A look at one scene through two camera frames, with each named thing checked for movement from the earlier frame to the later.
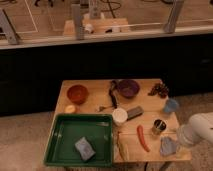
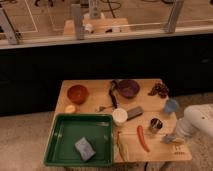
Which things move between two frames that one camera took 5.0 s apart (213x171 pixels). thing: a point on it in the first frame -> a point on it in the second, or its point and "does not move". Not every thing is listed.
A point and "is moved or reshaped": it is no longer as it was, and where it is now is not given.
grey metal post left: x=8 y=29 does not move
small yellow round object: x=70 y=109 does not move
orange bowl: x=78 y=93 does not move
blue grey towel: x=168 y=146 is moved or reshaped
